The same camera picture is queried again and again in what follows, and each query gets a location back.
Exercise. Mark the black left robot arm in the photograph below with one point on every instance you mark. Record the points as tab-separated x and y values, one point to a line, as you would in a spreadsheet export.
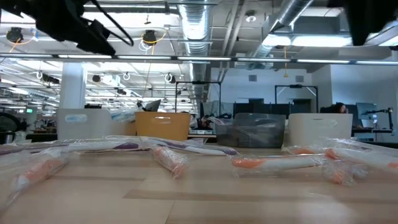
37	15

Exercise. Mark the silver ribbed air duct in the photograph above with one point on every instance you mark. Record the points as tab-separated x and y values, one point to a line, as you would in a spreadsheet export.
196	31

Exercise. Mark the white plastic bin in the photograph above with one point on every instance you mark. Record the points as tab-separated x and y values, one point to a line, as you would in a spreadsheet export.
87	127
320	129

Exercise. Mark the round ceiling sensor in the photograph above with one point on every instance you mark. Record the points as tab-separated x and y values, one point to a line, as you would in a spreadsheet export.
251	17

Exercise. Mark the silver smooth air duct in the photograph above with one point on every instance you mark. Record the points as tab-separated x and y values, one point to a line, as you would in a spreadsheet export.
280	28

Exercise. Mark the orange plastic bin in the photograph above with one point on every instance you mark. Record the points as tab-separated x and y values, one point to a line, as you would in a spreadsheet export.
163	126

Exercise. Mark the person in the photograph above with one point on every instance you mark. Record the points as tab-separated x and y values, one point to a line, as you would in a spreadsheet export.
340	108

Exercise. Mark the grey plastic bin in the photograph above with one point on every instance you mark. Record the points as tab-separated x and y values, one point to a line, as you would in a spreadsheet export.
255	130

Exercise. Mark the long horizontal light bar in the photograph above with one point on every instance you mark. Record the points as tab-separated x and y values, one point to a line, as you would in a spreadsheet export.
217	58

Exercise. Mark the white building pillar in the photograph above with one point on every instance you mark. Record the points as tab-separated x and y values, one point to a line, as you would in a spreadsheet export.
73	87

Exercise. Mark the blue toothbrush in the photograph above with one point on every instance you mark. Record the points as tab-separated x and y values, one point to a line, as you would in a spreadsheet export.
124	115

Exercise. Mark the purple toothbrush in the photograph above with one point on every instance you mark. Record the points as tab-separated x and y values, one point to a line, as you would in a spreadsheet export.
93	145
192	148

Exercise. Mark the tilted grey monitor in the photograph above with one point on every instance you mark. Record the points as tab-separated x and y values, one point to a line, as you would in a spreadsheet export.
154	105

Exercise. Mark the black frame stand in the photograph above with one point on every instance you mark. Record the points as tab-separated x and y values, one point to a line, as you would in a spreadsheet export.
199	82
295	86

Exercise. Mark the green exit sign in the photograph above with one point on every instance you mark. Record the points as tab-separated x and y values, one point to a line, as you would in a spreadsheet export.
29	110

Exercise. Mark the grey desk monitor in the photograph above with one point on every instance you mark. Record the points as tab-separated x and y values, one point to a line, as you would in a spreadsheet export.
367	112

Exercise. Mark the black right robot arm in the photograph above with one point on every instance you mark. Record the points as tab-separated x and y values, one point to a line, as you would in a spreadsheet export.
363	18

